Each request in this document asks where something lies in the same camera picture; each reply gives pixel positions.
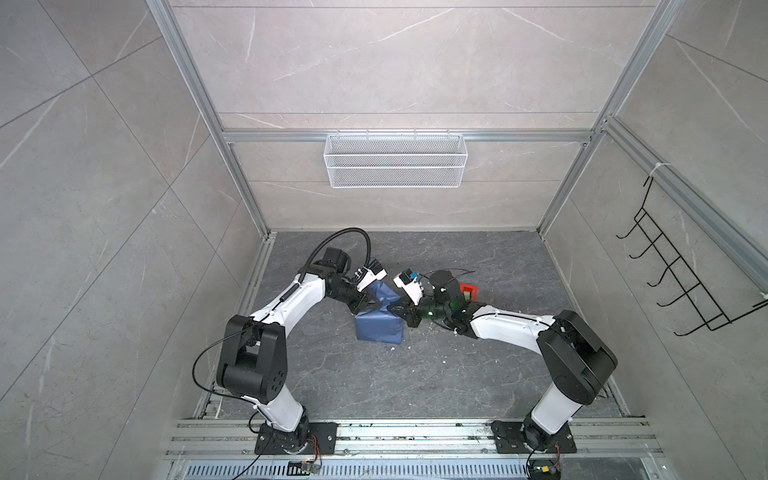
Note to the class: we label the light blue wrapping paper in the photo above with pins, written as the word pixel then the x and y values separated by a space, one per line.
pixel 377 323

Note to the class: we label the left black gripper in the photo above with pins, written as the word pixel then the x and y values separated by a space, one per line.
pixel 364 303

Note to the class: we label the white wire mesh basket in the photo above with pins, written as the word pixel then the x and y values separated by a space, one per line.
pixel 412 160

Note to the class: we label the red tape dispenser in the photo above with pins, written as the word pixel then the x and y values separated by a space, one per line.
pixel 469 292

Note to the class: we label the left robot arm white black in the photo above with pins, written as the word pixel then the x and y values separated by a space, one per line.
pixel 253 361

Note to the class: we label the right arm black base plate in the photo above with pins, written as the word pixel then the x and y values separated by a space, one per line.
pixel 510 438

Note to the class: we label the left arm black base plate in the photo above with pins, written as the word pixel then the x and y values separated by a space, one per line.
pixel 308 438

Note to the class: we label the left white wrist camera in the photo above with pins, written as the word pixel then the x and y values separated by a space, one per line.
pixel 368 274

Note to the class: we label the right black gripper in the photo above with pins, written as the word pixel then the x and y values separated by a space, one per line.
pixel 411 311

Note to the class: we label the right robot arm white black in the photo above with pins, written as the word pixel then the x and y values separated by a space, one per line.
pixel 578 361

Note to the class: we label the black wire hook rack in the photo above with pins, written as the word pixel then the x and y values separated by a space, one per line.
pixel 709 314

